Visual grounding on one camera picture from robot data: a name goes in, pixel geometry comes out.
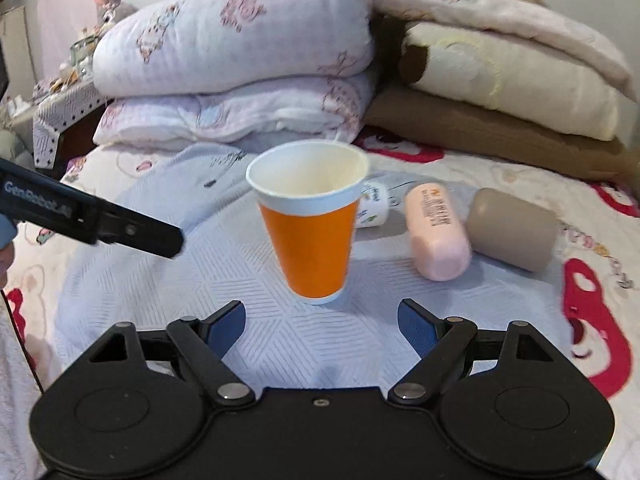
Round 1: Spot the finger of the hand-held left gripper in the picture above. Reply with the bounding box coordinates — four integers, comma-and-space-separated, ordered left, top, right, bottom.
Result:
99, 199, 185, 260

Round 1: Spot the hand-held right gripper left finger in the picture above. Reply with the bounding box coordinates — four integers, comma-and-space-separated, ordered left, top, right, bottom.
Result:
89, 300, 256, 407

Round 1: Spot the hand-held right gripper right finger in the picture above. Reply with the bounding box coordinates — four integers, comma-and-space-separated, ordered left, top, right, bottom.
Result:
388, 298, 554, 406

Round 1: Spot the orange paper cup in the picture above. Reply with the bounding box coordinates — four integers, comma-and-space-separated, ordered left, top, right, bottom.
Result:
246, 141, 371, 306

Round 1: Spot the taupe plastic cup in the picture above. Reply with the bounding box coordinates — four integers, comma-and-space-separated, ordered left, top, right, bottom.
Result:
467, 187, 559, 272

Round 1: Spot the light blue quilted mat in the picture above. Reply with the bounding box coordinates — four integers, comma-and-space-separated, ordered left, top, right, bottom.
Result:
52, 142, 577, 396

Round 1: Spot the bedside table with patterned cloth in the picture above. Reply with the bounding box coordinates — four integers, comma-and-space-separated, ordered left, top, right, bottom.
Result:
32, 73, 110, 173

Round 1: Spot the pink bottle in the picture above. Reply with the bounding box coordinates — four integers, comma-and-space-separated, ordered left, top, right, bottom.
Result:
403, 182, 472, 282

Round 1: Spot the white printed bottle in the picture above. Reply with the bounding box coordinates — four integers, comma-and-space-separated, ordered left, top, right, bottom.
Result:
354, 174, 404, 229

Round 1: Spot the glass jar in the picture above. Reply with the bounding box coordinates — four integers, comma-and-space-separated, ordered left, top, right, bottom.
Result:
70, 39, 98, 70

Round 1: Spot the lilac folded quilt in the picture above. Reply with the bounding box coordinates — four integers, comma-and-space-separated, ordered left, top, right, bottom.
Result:
92, 67, 379, 147

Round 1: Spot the brown pillow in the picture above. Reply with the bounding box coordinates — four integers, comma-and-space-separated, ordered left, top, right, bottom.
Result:
364, 84, 640, 182

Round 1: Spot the plush doll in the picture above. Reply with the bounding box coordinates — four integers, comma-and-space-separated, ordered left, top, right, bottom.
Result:
92, 0, 140, 23

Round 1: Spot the white floral folded quilt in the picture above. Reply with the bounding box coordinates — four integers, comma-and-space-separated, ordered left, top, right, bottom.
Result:
92, 0, 377, 98

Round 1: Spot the cream pillow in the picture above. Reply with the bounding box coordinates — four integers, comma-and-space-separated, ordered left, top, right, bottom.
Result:
399, 22, 622, 142

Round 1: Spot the pink folded quilt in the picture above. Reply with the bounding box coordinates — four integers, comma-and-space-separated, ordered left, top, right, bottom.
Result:
367, 0, 637, 103

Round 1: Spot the black cable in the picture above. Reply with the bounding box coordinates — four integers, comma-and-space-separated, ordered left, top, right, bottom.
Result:
0, 288, 45, 395

